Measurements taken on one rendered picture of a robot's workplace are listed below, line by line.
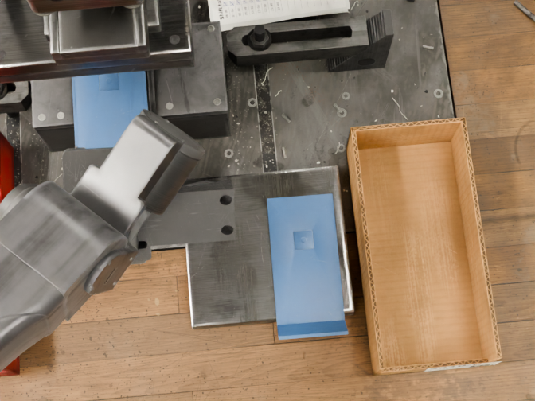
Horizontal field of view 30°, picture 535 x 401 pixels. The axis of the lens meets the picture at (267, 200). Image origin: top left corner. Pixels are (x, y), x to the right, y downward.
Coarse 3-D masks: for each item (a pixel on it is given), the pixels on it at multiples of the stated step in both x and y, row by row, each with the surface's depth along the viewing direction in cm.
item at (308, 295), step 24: (288, 216) 106; (312, 216) 106; (288, 240) 105; (336, 240) 105; (288, 264) 104; (312, 264) 104; (336, 264) 104; (288, 288) 104; (312, 288) 104; (336, 288) 104; (288, 312) 103; (312, 312) 103; (336, 312) 103; (288, 336) 100; (312, 336) 100
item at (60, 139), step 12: (168, 120) 104; (180, 120) 104; (192, 120) 104; (204, 120) 105; (216, 120) 105; (228, 120) 106; (48, 132) 104; (60, 132) 104; (72, 132) 105; (192, 132) 108; (204, 132) 108; (216, 132) 109; (228, 132) 109; (48, 144) 107; (60, 144) 108; (72, 144) 108
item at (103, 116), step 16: (80, 80) 102; (96, 80) 102; (128, 80) 103; (80, 96) 102; (96, 96) 102; (112, 96) 102; (128, 96) 102; (80, 112) 101; (96, 112) 102; (112, 112) 102; (128, 112) 102; (80, 128) 101; (96, 128) 101; (112, 128) 101; (80, 144) 101; (96, 144) 101; (112, 144) 101
